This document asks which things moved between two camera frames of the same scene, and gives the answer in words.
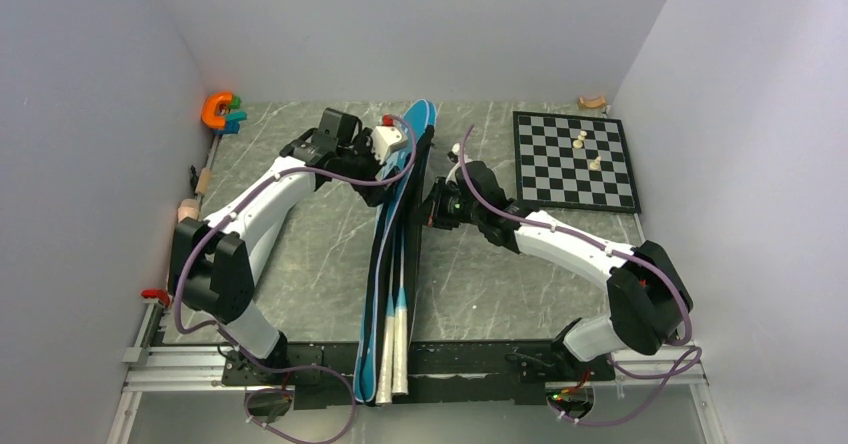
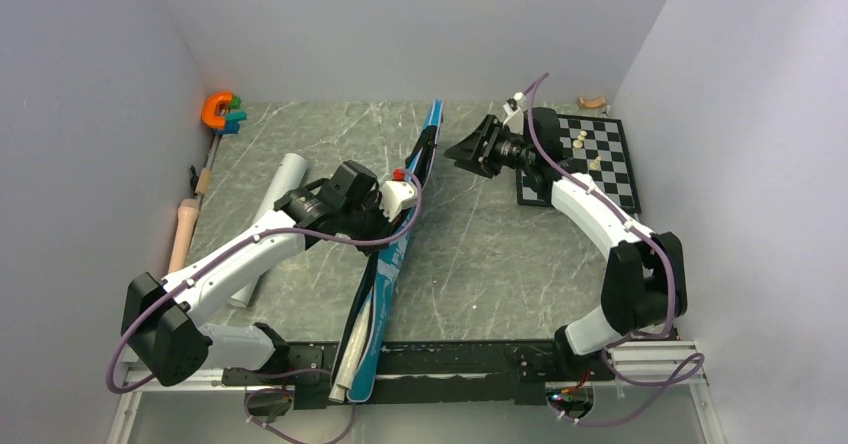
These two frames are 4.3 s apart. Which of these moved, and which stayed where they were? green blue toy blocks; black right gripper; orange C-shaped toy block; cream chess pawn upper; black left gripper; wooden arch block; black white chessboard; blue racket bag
Moved: black left gripper; black right gripper; blue racket bag
Stayed: cream chess pawn upper; black white chessboard; wooden arch block; green blue toy blocks; orange C-shaped toy block
